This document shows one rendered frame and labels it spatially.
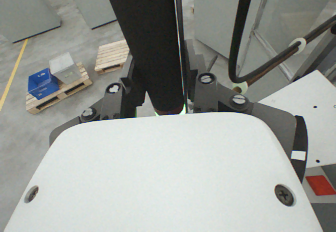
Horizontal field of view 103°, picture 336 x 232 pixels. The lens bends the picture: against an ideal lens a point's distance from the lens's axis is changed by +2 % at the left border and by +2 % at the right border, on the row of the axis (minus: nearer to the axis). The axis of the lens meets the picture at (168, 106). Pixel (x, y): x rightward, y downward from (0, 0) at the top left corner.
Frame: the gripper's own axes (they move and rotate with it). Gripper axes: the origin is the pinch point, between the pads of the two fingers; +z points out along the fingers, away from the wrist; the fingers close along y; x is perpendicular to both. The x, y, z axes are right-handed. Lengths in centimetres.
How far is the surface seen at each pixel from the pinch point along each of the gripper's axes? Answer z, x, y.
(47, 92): 160, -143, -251
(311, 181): 1, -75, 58
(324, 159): 2, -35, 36
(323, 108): 14, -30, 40
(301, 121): 5.5, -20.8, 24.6
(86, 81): 191, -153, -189
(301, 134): 2.3, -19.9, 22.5
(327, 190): -2, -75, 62
